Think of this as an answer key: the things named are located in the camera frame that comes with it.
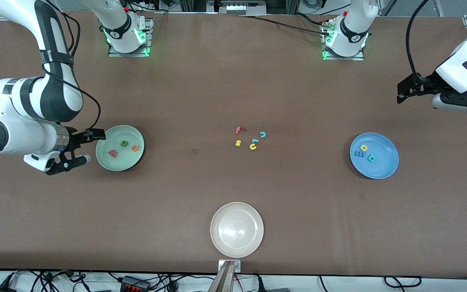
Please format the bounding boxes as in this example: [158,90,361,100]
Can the green round plate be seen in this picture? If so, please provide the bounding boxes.
[96,125,145,172]

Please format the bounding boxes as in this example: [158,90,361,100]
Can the blue round plate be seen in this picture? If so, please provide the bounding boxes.
[349,132,399,180]

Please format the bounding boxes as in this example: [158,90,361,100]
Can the table cover sheet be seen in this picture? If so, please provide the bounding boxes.
[0,10,467,280]

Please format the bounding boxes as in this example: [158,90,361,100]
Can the black orange power strip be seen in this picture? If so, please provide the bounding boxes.
[119,275,152,291]

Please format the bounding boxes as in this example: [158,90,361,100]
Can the beige round plate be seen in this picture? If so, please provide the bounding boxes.
[210,202,264,258]

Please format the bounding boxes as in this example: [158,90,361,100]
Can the grey box white connectors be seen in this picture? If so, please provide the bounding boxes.
[219,0,267,15]

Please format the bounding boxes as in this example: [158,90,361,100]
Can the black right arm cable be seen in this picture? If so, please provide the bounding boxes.
[41,0,101,134]

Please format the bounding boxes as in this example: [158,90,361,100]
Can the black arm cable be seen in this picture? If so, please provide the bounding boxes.
[41,0,101,134]
[405,0,431,82]

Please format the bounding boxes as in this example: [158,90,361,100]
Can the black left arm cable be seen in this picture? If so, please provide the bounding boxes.
[405,0,431,82]

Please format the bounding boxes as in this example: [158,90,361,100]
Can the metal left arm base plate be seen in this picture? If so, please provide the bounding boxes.
[322,20,365,61]

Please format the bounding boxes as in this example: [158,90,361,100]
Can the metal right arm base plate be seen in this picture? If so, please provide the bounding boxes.
[108,18,154,57]

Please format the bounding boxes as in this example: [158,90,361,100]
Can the black cable across table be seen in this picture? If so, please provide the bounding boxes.
[293,12,331,27]
[238,15,332,36]

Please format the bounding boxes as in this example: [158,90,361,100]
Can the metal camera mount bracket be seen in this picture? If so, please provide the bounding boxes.
[218,260,241,272]

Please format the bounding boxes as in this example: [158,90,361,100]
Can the looped black cable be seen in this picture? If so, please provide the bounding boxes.
[383,276,422,289]

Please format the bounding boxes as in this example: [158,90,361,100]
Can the aluminium camera pole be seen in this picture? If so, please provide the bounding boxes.
[208,261,235,292]

